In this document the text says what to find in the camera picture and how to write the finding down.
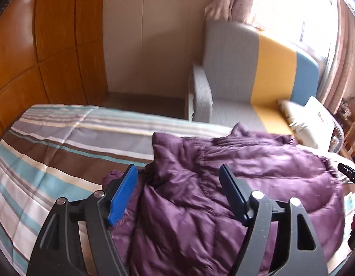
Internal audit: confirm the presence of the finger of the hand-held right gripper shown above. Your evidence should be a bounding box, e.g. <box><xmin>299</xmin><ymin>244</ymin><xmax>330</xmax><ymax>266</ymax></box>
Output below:
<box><xmin>338</xmin><ymin>162</ymin><xmax>355</xmax><ymax>187</ymax></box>

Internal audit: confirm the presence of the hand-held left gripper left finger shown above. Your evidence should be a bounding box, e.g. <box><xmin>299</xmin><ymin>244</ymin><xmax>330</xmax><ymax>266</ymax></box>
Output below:
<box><xmin>26</xmin><ymin>164</ymin><xmax>138</xmax><ymax>276</ymax></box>

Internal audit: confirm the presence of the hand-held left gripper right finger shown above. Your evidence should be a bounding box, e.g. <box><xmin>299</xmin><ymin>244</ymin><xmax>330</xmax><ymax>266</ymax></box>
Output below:
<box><xmin>218</xmin><ymin>164</ymin><xmax>329</xmax><ymax>276</ymax></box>

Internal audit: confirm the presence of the purple down jacket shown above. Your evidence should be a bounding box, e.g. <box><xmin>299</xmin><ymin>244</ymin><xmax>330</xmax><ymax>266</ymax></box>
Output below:
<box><xmin>102</xmin><ymin>122</ymin><xmax>346</xmax><ymax>276</ymax></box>

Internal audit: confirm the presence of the rattan chair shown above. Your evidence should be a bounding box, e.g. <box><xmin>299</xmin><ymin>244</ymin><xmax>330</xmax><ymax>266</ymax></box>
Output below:
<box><xmin>340</xmin><ymin>121</ymin><xmax>355</xmax><ymax>163</ymax></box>

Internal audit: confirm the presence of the white deer print pillow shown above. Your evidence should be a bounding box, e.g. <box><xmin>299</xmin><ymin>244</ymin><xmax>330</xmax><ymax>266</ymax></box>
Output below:
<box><xmin>298</xmin><ymin>96</ymin><xmax>340</xmax><ymax>151</ymax></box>

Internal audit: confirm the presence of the cluttered wooden desk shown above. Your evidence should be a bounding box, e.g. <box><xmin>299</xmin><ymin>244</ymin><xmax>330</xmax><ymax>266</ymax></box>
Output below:
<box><xmin>338</xmin><ymin>94</ymin><xmax>355</xmax><ymax>121</ymax></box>

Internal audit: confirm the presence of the pale floral pillow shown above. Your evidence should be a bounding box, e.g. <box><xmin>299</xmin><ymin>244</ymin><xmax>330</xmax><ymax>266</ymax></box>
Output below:
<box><xmin>277</xmin><ymin>99</ymin><xmax>309</xmax><ymax>134</ymax></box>

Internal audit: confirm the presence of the striped bed sheet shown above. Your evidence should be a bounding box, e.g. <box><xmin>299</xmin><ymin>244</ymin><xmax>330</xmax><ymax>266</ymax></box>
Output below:
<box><xmin>0</xmin><ymin>104</ymin><xmax>355</xmax><ymax>276</ymax></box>

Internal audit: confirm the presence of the beige star print curtain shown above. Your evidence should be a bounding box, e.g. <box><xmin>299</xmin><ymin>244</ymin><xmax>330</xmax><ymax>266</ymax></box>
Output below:
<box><xmin>205</xmin><ymin>0</ymin><xmax>258</xmax><ymax>25</ymax></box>
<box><xmin>318</xmin><ymin>0</ymin><xmax>355</xmax><ymax>115</ymax></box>

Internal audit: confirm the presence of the grey yellow blue sofa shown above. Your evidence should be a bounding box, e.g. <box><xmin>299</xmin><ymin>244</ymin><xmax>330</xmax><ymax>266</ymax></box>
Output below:
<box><xmin>187</xmin><ymin>20</ymin><xmax>345</xmax><ymax>153</ymax></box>

